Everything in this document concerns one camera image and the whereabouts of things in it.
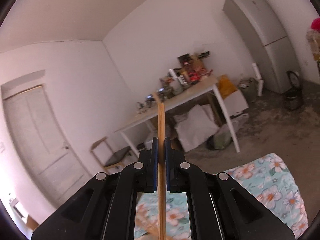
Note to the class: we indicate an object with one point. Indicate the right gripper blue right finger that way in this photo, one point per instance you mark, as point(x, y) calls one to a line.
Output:
point(184, 177)

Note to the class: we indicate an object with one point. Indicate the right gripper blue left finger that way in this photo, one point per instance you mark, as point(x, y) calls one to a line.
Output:
point(122, 194)

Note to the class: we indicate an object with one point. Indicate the wooden chopstick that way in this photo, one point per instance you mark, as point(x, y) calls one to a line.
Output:
point(161, 173)
point(146, 225)

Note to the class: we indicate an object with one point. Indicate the wooden chair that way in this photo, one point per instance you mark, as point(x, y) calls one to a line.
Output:
point(111, 161)

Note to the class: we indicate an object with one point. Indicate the white sack under table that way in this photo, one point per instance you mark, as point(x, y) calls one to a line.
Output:
point(195, 127)

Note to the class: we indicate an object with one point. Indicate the wooden chopstick on cloth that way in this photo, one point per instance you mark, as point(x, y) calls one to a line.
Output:
point(146, 225)

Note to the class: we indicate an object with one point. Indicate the floral teal tablecloth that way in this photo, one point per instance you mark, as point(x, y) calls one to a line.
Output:
point(268, 179)

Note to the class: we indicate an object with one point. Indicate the white door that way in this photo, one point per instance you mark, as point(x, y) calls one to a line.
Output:
point(39, 141)

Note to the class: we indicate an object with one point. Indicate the white cardboard box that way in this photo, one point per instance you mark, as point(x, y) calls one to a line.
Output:
point(235, 103)

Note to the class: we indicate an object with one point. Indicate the white side table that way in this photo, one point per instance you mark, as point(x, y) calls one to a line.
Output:
point(194, 91)

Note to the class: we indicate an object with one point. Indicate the yellow plastic bag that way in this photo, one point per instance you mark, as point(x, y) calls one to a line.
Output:
point(225, 86)

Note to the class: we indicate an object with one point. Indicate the snack clutter on table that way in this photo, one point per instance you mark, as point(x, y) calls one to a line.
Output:
point(190, 72)

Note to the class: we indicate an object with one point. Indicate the rice cooker on floor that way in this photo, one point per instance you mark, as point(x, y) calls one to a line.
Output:
point(293, 98)

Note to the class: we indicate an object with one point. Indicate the silver refrigerator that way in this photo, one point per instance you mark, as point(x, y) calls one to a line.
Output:
point(266, 40)

